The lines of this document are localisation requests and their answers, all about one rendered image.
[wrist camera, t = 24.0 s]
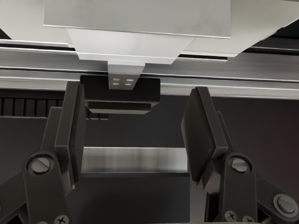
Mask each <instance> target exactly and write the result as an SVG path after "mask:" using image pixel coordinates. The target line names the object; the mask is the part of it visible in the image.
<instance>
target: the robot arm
mask: <svg viewBox="0 0 299 224"><path fill-rule="evenodd" d="M181 128H182V134H183V139H184V143H185V148H186V153H187V158H188V162H189V167H190V172H191V177H192V180H193V181H196V185H197V188H203V189H204V190H205V191H206V192H207V195H206V207H205V215H204V222H203V223H168V224H299V204H298V202H297V201H296V200H295V199H294V198H293V197H292V196H291V195H289V194H288V193H286V192H285V191H283V190H282V189H280V188H279V187H278V186H276V185H275V184H273V183H272V182H270V181H269V180H267V179H266V178H264V177H263V176H261V175H260V174H258V173H257V172H256V168H255V164H254V162H253V160H252V159H251V158H250V157H249V156H248V155H246V154H244V153H242V152H236V151H235V150H234V147H233V144H232V141H231V139H230V136H229V133H228V130H227V128H226V125H225V122H224V119H223V116H222V114H221V112H220V111H216V110H215V107H214V104H213V101H212V99H211V96H210V93H209V90H208V87H203V86H196V87H195V89H192V90H191V93H190V96H189V100H188V103H187V106H186V110H185V113H184V116H183V119H182V124H181ZM85 130H86V113H85V94H84V85H83V84H80V82H79V81H68V82H67V86H66V90H65V96H64V101H63V105H62V107H54V106H52V107H51V108H50V111H49V115H48V120H47V124H46V127H45V131H44V136H43V140H42V143H41V147H40V150H39V151H36V152H33V153H31V154H30V155H28V156H27V157H26V158H25V160H24V162H23V164H22V170H21V171H20V172H18V173H17V174H15V175H14V176H12V177H11V178H9V179H8V180H6V181H5V182H3V183H2V184H0V224H73V222H72V218H71V214H70V210H69V205H68V201H67V195H68V194H69V193H71V192H72V189H75V184H76V183H79V182H80V177H81V166H82V158H83V150H84V141H85Z"/></svg>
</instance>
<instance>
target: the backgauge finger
mask: <svg viewBox="0 0 299 224"><path fill-rule="evenodd" d="M144 67H145V63H137V62H120V61H108V76H92V75H81V76H80V84H83V85H84V94H85V106H86V107H88V109H89V110H90V111H91V112H92V113H115V114H146V113H148V112H149V111H151V108H152V107H153V106H155V105H157V104H158V103H160V90H161V80H160V79H159V78H140V77H139V76H140V74H141V72H142V70H143V68H144Z"/></svg>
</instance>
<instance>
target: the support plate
mask: <svg viewBox="0 0 299 224"><path fill-rule="evenodd" d="M43 11H44V0H0V29H2V30H3V31H4V32H5V33H6V34H7V35H8V36H9V37H10V38H11V39H13V40H29V41H44V42H59V43H72V41H71V39H70V36H69V34H68V32H67V29H66V28H52V27H44V26H43ZM230 12H231V38H230V39H229V40H228V39H215V38H201V37H195V38H194V39H193V40H192V41H191V42H190V43H189V44H188V45H187V47H186V48H185V49H184V50H191V51H205V52H227V53H241V52H242V51H244V50H246V49H247V48H249V47H250V46H252V45H254V44H255V43H257V42H259V41H260V40H262V39H264V38H265V37H267V36H269V35H270V34H272V33H274V32H275V31H277V30H279V29H280V28H282V27H283V26H285V25H287V24H288V23H290V22H292V21H293V20H295V19H297V18H298V17H299V2H294V1H284V0H230Z"/></svg>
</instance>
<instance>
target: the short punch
mask: <svg viewBox="0 0 299 224"><path fill-rule="evenodd" d="M67 201H68V205H69V210H70V214H71V218H72V222H73V224H168V223H190V174H189V172H187V153H186V148H125V147H84V150H83V158H82V166H81V177H80V182H79V183H76V184H75V189H72V192H71V193H69V194H68V195H67Z"/></svg>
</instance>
